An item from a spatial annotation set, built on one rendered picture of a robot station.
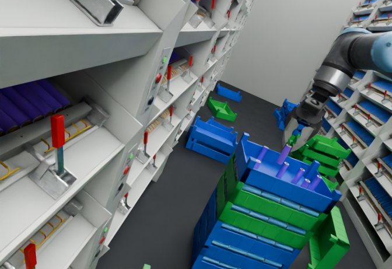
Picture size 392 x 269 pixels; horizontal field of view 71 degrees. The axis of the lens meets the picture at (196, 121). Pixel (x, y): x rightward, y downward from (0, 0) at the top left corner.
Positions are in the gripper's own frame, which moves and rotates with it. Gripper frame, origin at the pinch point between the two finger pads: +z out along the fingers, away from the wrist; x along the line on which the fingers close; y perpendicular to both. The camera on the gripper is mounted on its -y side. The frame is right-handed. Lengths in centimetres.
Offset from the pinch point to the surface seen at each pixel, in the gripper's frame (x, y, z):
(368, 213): -49, 106, 14
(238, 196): 4.4, -0.7, 21.1
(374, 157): -38, 127, -17
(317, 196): -13.9, 7.1, 9.2
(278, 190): -4.1, 2.2, 13.1
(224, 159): 36, 85, 31
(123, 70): 23, -51, 1
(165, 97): 30.2, -23.4, 4.3
